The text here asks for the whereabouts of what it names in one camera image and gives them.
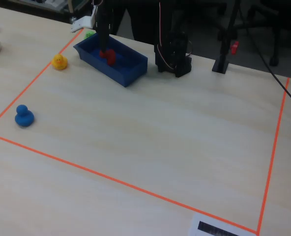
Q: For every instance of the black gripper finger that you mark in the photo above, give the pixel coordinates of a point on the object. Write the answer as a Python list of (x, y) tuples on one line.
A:
[(104, 41)]

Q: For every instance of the red rubber duck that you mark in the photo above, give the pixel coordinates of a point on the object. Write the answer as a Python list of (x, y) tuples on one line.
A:
[(111, 57)]

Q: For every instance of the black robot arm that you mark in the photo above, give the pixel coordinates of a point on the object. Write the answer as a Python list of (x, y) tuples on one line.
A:
[(172, 49)]

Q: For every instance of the green rubber duck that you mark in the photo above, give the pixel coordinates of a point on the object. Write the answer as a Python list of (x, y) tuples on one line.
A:
[(89, 34)]

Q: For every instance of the blue plastic box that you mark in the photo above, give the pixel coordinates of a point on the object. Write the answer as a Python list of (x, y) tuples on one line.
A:
[(125, 71)]

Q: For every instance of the yellow rubber duck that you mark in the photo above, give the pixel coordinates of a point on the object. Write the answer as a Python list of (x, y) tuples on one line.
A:
[(59, 62)]

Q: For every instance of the blue rubber duck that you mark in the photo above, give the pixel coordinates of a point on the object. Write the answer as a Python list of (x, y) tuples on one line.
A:
[(24, 118)]

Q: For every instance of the orange tape line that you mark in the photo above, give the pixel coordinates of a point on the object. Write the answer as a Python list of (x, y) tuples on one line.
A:
[(111, 178), (32, 82), (274, 152)]

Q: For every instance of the red clamp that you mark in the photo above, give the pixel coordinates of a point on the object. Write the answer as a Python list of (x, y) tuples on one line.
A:
[(234, 48)]

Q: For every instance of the black office chair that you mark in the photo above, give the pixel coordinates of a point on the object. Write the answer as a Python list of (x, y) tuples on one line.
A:
[(273, 60)]

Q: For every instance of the white paper with black bar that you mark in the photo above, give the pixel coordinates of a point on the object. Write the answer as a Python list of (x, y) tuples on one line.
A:
[(194, 227)]

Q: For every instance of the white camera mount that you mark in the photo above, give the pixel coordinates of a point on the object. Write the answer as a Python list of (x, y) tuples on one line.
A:
[(85, 23)]

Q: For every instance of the black camera stand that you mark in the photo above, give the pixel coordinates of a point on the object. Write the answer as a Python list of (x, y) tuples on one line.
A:
[(220, 65)]

